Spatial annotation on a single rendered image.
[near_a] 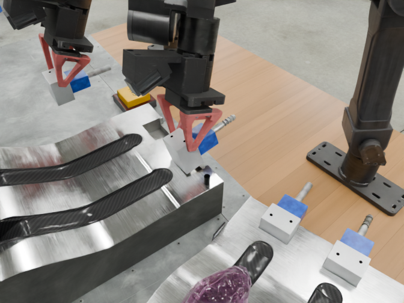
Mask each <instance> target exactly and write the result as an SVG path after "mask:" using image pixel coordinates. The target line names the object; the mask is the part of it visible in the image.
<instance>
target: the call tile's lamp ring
mask: <svg viewBox="0 0 404 303"><path fill-rule="evenodd" d="M117 95H118V94H117V93H116V94H113V96H114V97H115V98H116V99H117V100H118V102H119V103H120V104H121V105H122V107H123V108H124V109H125V110H126V111H129V110H131V109H134V108H137V107H139V106H141V105H144V104H146V103H149V102H152V101H154V100H155V98H154V97H153V96H152V95H151V94H150V98H151V100H148V101H146V102H143V103H140V104H138V105H135V106H133V107H131V108H127V107H126V105H125V104H124V103H123V102H122V101H121V100H120V99H119V98H118V97H117Z"/></svg>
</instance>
